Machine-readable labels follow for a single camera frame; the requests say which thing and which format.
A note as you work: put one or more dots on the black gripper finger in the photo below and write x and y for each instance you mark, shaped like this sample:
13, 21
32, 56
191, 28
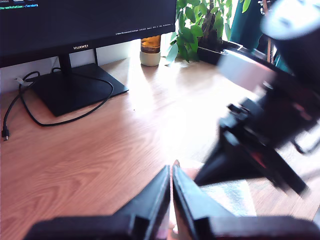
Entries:
150, 202
230, 162
192, 202

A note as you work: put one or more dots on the white pink tea towel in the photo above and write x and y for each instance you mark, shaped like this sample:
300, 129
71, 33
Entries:
230, 197

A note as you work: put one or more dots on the black plant tray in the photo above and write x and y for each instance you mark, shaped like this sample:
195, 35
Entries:
215, 50

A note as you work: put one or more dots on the wide black monitor with stand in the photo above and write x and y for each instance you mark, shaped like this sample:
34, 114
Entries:
75, 95

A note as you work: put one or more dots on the amber glass jar grey base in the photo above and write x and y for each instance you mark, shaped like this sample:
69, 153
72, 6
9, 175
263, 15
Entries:
150, 52

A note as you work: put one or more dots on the teal green cloth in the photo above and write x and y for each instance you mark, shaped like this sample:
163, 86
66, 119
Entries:
246, 25

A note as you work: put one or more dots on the green leafy houseplant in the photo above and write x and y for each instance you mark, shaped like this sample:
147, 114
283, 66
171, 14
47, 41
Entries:
197, 25

